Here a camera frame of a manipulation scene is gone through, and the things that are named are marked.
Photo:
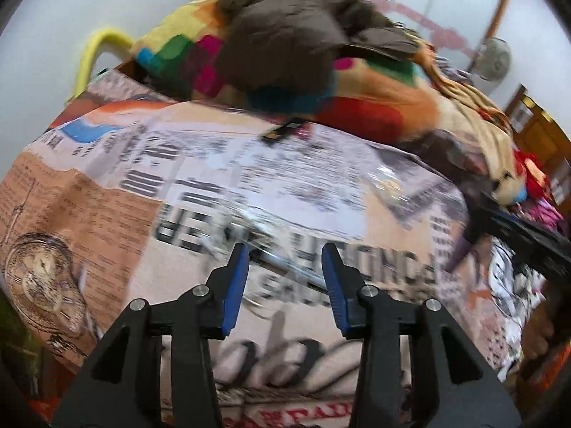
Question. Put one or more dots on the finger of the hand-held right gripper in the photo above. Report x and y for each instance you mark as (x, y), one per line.
(473, 227)

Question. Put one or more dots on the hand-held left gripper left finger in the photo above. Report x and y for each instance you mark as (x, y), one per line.
(234, 294)

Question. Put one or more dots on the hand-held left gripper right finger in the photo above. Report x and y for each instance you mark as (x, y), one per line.
(334, 294)

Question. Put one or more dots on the clear plastic wrapper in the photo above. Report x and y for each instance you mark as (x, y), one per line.
(276, 240)

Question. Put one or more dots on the person's right hand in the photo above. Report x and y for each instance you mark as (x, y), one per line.
(542, 332)

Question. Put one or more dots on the pink cloth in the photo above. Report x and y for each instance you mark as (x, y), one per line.
(542, 212)

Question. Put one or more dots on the white patterned bedsheet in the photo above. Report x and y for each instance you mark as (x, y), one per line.
(517, 303)

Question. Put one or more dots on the red plush toy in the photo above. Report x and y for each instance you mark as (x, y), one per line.
(533, 174)

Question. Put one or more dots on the tan cartoon blanket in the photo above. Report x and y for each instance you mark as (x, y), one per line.
(473, 111)

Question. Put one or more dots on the wooden headboard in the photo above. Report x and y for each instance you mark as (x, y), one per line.
(539, 125)

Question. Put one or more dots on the newspaper print blanket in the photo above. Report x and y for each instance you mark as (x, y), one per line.
(156, 187)

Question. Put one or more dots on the small black object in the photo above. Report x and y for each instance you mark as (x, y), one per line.
(285, 133)

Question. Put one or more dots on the white standing fan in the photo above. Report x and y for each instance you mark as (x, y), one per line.
(493, 59)

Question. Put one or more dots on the wooden wardrobe with heart stickers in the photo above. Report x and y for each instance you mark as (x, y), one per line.
(428, 4)

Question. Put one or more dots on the colourful checked blanket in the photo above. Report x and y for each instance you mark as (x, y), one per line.
(187, 53)

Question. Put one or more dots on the brown padded jacket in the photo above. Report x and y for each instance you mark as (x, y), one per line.
(290, 31)

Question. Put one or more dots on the yellow foam hoop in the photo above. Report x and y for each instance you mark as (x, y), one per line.
(96, 49)

